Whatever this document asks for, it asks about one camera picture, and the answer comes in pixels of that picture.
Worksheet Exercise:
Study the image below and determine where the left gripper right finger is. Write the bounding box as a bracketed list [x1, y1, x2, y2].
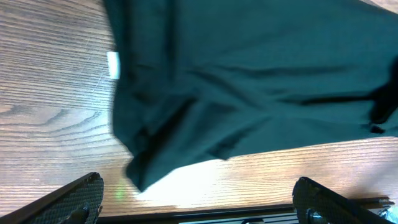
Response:
[292, 177, 392, 224]

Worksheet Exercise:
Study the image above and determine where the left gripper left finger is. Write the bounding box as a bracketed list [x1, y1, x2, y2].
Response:
[1, 172, 104, 224]

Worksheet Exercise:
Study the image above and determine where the black t-shirt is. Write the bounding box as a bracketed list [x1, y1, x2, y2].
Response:
[104, 0, 397, 191]

